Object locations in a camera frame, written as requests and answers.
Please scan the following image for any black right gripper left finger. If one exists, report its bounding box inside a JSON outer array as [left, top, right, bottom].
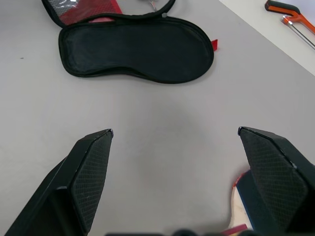
[[0, 128, 114, 236]]

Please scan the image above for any cream red object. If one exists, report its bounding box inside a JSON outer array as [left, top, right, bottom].
[[220, 169, 284, 236]]

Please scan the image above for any black and red paddle case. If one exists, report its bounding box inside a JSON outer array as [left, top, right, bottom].
[[40, 0, 220, 85]]

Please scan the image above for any orange and black hacksaw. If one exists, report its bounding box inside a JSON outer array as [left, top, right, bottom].
[[264, 0, 315, 51]]

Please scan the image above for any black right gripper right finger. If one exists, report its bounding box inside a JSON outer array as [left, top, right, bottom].
[[237, 126, 315, 236]]

